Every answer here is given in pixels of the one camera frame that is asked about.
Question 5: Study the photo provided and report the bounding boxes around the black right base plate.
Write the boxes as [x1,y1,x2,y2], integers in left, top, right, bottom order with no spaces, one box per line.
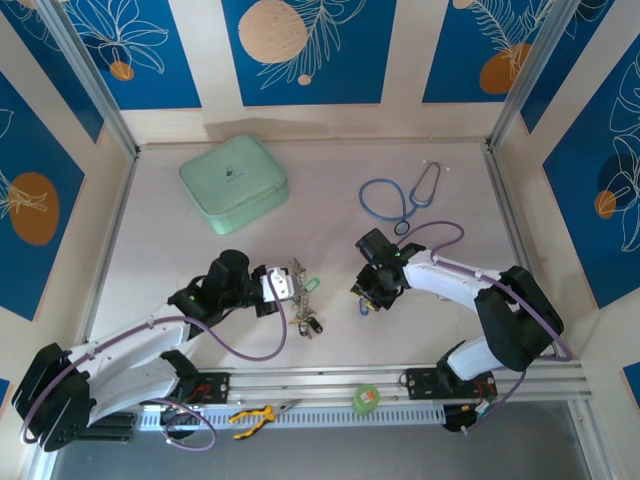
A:
[404,367,501,401]

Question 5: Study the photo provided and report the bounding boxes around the aluminium frame post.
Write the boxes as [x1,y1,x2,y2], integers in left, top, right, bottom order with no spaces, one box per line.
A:
[34,0,141,159]
[487,0,586,151]

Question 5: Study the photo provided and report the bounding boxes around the aluminium table edge rail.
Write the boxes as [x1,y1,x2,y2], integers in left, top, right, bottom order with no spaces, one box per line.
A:
[74,149,139,351]
[482,147,546,281]

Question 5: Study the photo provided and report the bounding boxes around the blue stethoscope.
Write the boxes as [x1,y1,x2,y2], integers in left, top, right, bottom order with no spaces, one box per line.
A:
[358,159,451,237]

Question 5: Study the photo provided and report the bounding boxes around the yellow black pliers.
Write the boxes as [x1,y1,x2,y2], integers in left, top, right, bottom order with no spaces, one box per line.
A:
[228,398,304,441]

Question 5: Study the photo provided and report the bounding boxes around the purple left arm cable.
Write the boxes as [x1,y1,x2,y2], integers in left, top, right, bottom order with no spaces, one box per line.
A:
[19,268,291,454]

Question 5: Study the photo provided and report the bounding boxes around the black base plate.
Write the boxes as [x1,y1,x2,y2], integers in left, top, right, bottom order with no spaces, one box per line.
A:
[177,369,232,405]
[404,367,501,401]

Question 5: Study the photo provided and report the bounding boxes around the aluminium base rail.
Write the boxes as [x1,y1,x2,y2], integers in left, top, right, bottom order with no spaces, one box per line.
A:
[197,363,594,401]

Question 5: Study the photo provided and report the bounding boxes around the mint green zip case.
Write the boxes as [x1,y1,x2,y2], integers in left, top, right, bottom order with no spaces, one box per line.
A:
[178,133,290,236]

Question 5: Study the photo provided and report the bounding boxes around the bunch of keys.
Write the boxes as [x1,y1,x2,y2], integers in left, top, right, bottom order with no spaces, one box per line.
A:
[288,257,312,321]

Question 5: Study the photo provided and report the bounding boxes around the grey slotted cable duct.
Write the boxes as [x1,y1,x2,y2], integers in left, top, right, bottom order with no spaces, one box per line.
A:
[137,403,447,432]

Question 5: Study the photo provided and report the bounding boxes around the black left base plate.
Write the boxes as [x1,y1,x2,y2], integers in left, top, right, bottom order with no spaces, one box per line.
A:
[177,369,232,405]

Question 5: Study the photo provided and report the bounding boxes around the green tape roll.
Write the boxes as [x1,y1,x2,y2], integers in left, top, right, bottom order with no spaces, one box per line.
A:
[352,383,381,416]

